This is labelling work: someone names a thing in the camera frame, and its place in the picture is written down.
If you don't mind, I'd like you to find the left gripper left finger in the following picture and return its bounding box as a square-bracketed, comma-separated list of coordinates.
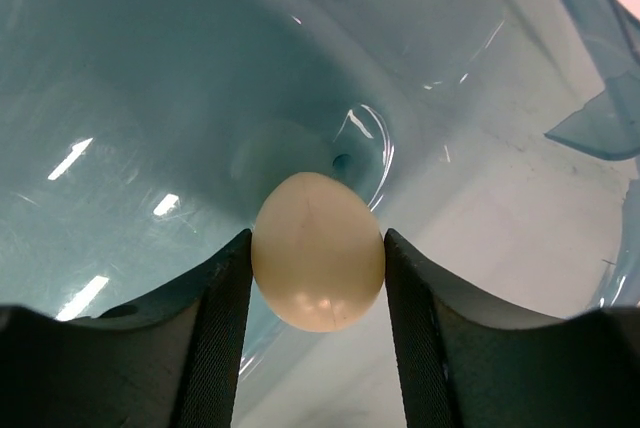
[1, 230, 252, 427]

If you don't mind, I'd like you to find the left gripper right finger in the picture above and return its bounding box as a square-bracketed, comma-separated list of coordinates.
[384, 230, 639, 427]

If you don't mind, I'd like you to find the white egg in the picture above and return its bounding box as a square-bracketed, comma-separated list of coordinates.
[251, 172, 385, 333]

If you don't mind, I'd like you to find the blue plastic tray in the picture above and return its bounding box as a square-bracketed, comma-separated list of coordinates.
[1, 0, 639, 427]

